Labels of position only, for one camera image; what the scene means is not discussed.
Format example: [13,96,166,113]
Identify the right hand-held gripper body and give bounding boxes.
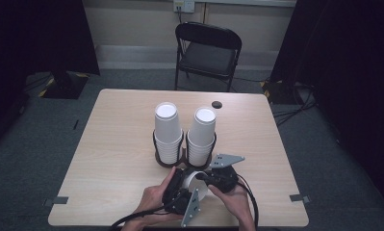
[205,153,245,194]

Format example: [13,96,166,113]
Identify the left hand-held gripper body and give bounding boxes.
[162,179,201,228]

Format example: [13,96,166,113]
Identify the black wire cup holder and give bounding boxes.
[183,129,218,171]

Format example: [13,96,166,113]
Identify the single white paper cup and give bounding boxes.
[182,170,210,202]

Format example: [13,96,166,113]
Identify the white ribbed cup stack front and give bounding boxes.
[152,129,186,168]

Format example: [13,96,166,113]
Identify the stack of white paper cups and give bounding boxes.
[187,106,218,167]
[153,101,185,166]

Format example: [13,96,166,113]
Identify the person's left hand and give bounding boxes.
[128,166,183,226]

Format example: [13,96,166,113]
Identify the person's right hand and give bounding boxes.
[208,185,255,226]

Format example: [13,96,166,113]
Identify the grey tape mark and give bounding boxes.
[289,193,311,204]

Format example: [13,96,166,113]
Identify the black stand base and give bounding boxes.
[38,70,90,100]
[260,79,297,105]

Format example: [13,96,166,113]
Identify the black folding chair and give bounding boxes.
[174,21,243,93]

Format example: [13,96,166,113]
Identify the dark curtain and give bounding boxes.
[269,0,384,213]
[0,0,101,78]

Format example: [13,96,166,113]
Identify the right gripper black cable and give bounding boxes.
[234,172,260,231]

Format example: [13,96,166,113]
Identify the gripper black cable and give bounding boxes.
[110,198,181,231]
[234,172,260,231]

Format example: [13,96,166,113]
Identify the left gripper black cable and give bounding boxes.
[110,198,181,231]

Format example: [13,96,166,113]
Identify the black floor cables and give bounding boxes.
[270,82,320,127]

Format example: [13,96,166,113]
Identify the white wall socket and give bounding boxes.
[173,0,196,13]

